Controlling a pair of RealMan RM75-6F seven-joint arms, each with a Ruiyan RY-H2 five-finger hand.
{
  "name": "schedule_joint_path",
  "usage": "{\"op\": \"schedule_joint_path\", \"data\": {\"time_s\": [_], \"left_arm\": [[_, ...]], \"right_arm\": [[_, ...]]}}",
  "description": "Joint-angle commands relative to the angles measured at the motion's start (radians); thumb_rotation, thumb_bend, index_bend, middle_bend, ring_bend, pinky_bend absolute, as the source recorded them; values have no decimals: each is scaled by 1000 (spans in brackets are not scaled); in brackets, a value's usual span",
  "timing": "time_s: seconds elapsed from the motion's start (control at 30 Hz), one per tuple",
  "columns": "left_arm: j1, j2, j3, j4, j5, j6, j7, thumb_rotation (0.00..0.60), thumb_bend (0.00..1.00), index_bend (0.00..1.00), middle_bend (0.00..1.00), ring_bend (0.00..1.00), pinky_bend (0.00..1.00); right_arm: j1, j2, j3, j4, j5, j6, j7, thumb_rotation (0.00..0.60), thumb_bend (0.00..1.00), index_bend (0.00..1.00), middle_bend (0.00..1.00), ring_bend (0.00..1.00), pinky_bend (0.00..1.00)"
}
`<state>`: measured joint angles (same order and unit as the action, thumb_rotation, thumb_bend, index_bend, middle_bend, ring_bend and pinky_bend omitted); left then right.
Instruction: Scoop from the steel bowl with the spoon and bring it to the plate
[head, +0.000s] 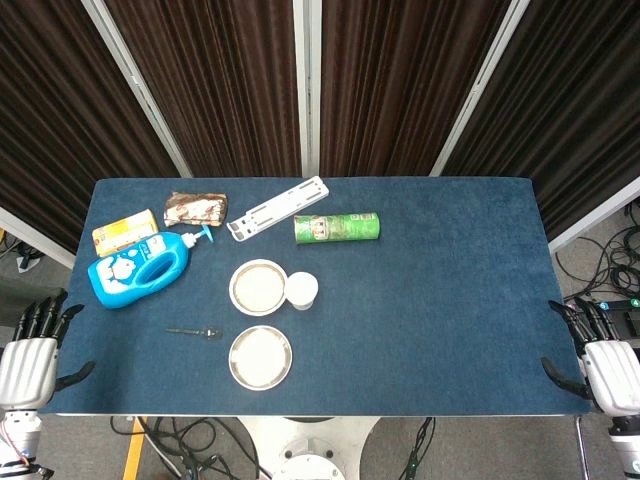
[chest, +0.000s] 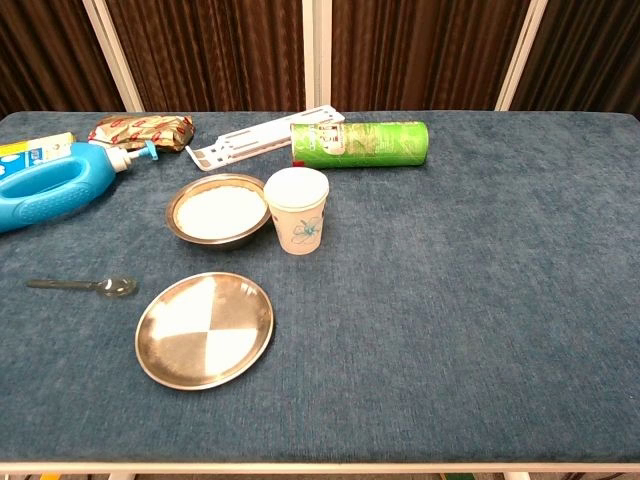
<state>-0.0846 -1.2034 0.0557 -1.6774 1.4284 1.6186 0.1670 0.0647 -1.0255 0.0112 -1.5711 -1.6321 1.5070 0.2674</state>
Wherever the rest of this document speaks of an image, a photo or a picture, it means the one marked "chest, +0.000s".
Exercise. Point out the clear plastic spoon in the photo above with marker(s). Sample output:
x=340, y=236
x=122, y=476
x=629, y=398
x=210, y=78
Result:
x=116, y=286

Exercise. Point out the white paper cup blue flower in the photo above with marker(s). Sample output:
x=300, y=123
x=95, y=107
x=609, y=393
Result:
x=300, y=230

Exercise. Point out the stainless steel bowl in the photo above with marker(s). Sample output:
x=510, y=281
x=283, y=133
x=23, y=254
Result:
x=220, y=243

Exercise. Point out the round stainless steel plate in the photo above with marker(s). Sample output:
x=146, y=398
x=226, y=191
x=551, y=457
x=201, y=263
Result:
x=200, y=335

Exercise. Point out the green chips can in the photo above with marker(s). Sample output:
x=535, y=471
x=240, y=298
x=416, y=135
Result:
x=370, y=145

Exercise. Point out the blue table cloth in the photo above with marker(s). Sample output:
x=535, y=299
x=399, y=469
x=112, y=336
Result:
x=425, y=300

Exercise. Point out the brown red snack packet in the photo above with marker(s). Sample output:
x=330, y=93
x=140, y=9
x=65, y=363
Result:
x=140, y=130

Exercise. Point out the brown curtain partition panel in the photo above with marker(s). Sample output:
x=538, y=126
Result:
x=590, y=50
x=45, y=50
x=420, y=50
x=210, y=50

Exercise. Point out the blue detergent pump bottle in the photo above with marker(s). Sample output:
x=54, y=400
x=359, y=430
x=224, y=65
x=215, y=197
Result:
x=95, y=167

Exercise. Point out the yellow cardboard box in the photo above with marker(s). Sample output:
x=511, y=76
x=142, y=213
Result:
x=35, y=147

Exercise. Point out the white plastic slotted bracket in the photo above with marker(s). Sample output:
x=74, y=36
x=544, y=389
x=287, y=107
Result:
x=250, y=137

